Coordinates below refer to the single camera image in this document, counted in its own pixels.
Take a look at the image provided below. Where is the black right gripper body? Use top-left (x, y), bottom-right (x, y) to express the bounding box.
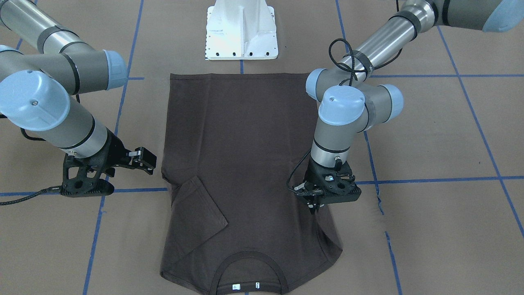
top-left (98, 130), bottom-right (135, 172)

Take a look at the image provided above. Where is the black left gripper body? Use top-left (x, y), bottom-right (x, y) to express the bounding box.
top-left (304, 158), bottom-right (352, 201)

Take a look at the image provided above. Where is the brown t-shirt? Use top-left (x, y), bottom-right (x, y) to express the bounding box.
top-left (160, 73), bottom-right (342, 295)

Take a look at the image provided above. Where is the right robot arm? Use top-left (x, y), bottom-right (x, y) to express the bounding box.
top-left (1, 0), bottom-right (156, 176)

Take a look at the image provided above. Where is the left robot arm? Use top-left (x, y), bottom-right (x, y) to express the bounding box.
top-left (289, 0), bottom-right (523, 213)

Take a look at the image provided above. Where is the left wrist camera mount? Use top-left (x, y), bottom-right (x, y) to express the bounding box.
top-left (320, 172), bottom-right (362, 204)

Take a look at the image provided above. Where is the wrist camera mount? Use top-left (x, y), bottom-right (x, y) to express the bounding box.
top-left (60, 155), bottom-right (115, 197)
top-left (320, 172), bottom-right (362, 204)

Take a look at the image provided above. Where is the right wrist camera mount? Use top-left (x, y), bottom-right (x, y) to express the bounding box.
top-left (60, 155), bottom-right (115, 197)

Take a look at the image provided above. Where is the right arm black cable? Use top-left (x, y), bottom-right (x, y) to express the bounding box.
top-left (0, 94), bottom-right (82, 206)

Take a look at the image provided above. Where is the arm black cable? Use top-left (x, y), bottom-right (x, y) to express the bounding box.
top-left (0, 94), bottom-right (82, 206)
top-left (286, 38), bottom-right (404, 197)

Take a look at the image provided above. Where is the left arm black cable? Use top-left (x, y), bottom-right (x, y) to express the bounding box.
top-left (286, 38), bottom-right (404, 197)

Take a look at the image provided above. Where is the white pedestal column base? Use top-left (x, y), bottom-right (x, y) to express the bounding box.
top-left (205, 0), bottom-right (279, 60)

